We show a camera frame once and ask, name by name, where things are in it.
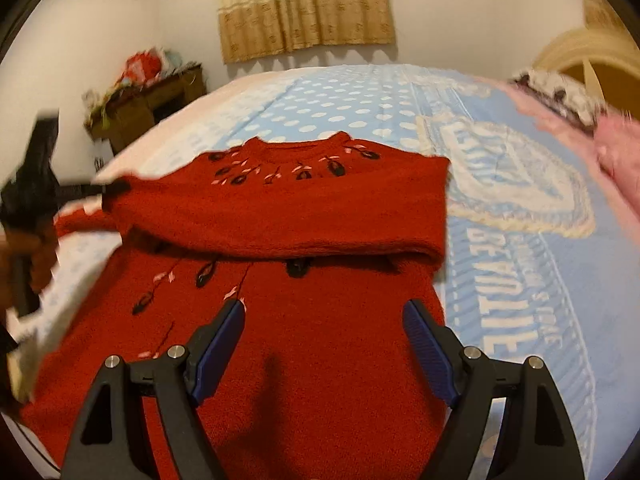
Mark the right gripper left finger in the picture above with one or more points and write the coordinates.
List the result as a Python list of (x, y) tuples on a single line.
[(132, 405)]

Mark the red knitted sweater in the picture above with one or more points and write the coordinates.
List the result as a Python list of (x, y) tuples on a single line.
[(324, 242)]

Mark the person's left hand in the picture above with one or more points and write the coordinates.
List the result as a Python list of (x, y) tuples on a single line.
[(40, 247)]

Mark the dark wooden desk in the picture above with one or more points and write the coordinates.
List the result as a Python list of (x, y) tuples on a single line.
[(132, 111)]

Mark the red gift box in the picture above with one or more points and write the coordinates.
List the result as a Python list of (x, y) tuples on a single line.
[(141, 68)]

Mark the beige patterned curtain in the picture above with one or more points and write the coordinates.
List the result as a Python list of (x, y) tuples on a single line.
[(252, 29)]

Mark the pink quilted pillow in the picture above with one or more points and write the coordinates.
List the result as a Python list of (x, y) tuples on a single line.
[(616, 139)]

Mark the black white patterned pillow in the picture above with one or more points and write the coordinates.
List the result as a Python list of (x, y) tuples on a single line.
[(564, 96)]

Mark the cream wooden headboard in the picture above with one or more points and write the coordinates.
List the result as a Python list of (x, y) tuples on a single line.
[(606, 61)]

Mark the beige curtain by headboard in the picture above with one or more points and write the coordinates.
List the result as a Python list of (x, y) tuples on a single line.
[(600, 14)]

